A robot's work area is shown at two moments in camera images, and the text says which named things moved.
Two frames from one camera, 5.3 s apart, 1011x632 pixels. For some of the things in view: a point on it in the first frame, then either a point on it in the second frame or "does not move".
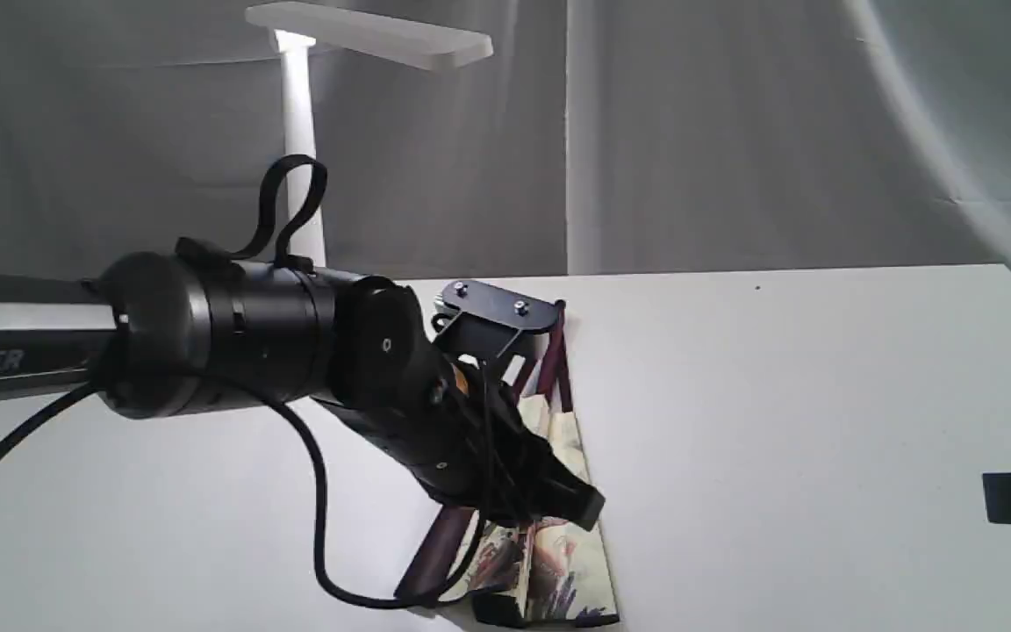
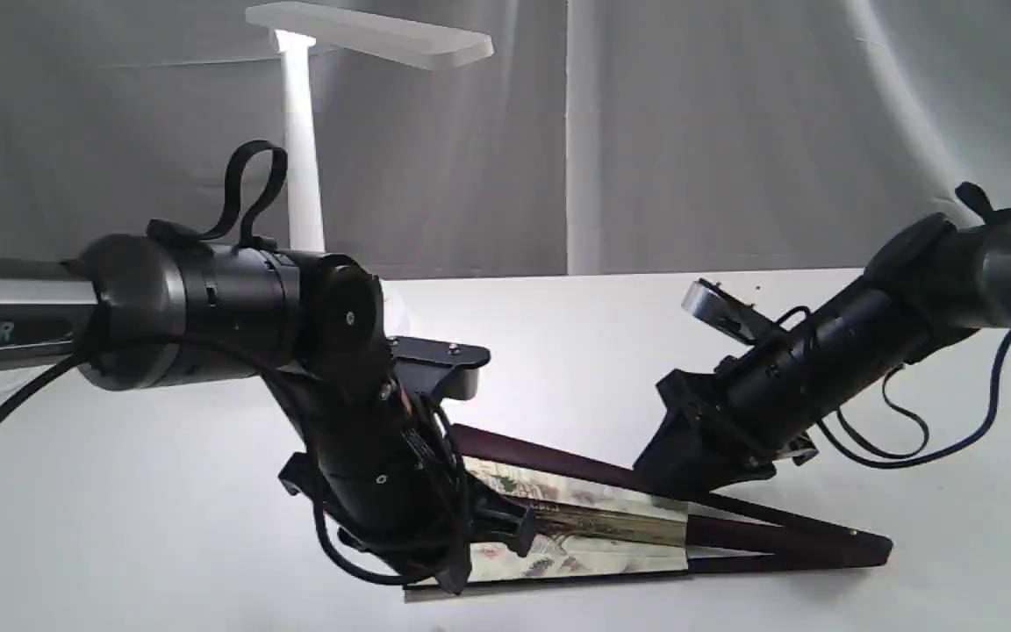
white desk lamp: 298,27 does not move
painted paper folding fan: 527,573 -> 597,520
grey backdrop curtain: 600,137 does not move
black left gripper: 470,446 -> 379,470
